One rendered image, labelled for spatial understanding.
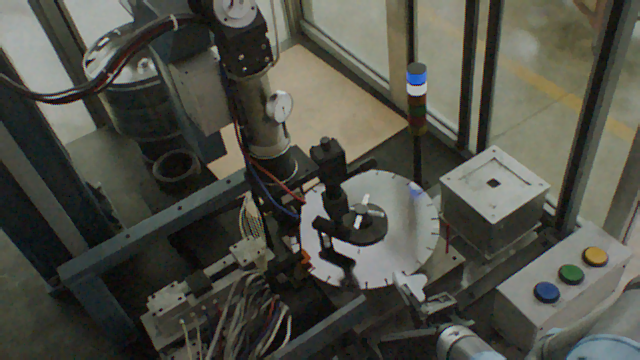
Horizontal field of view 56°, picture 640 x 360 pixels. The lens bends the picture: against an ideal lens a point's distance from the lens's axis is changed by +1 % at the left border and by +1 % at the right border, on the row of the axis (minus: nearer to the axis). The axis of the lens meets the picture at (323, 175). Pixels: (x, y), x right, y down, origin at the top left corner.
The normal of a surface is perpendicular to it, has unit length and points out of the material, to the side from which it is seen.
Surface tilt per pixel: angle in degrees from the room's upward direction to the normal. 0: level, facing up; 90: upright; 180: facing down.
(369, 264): 0
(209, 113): 90
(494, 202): 0
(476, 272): 0
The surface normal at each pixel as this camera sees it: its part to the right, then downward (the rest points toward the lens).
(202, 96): 0.55, 0.56
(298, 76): -0.12, -0.68
